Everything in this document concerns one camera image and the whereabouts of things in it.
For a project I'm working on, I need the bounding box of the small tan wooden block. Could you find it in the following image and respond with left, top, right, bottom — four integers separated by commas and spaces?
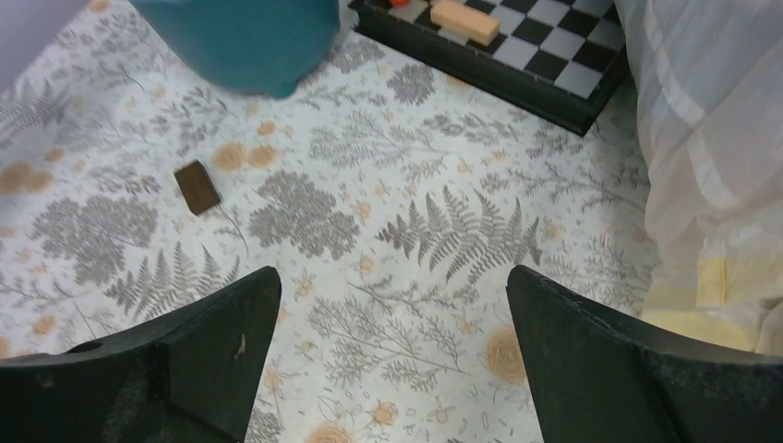
429, 0, 500, 46

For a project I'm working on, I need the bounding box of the floral table mat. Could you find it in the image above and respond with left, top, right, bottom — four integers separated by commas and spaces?
1, 1, 656, 442

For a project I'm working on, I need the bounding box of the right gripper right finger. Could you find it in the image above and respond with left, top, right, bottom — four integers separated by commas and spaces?
506, 265, 782, 442

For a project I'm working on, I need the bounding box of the black white checkerboard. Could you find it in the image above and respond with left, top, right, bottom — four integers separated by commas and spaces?
349, 0, 629, 136

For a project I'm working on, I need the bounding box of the teal plastic trash bin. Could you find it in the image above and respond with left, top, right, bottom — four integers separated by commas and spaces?
132, 0, 340, 98

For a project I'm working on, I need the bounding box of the brown wooden block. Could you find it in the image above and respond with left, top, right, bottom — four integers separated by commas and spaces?
174, 161, 221, 216

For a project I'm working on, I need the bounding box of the yellow plastic trash bag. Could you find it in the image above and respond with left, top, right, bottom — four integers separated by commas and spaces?
617, 1, 782, 356

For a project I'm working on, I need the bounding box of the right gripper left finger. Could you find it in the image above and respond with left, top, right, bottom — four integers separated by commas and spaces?
1, 267, 282, 442

